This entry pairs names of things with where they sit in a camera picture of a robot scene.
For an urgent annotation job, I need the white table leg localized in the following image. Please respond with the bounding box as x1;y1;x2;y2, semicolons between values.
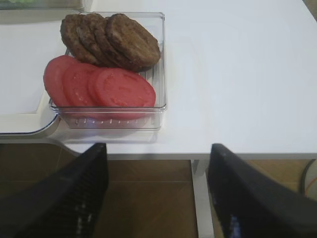
191;159;214;238

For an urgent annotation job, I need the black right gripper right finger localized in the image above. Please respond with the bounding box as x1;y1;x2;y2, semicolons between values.
208;144;317;238

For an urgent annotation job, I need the clear lettuce and cheese container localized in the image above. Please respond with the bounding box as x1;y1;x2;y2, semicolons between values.
0;0;93;10

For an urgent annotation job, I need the white metal tray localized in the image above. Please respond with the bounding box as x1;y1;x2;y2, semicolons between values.
0;12;66;135

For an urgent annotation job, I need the brown patty far left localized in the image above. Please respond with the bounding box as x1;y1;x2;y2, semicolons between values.
60;14;101;66

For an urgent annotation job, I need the black cable on floor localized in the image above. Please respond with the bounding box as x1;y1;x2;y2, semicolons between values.
300;158;317;196

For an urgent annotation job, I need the tomato slice front right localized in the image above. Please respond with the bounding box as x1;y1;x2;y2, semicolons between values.
94;68;156;107

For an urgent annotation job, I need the brown patty front right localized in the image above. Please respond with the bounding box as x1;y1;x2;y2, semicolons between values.
106;13;161;68

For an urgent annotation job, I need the clear patty and tomato container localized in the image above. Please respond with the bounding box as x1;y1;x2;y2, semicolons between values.
48;12;167;131

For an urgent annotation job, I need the tomato slice far left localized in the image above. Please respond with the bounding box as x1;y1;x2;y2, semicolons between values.
43;55;78;107

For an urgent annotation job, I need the tomato slice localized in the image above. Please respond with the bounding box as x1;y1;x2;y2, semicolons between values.
88;67;107;107
94;68;156;107
62;63;98;107
43;55;78;107

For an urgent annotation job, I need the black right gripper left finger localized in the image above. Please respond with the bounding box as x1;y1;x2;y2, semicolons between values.
0;143;108;238

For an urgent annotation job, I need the brown patty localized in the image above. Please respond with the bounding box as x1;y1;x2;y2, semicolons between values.
106;13;161;68
76;13;112;67
60;14;101;66
94;17;130;69

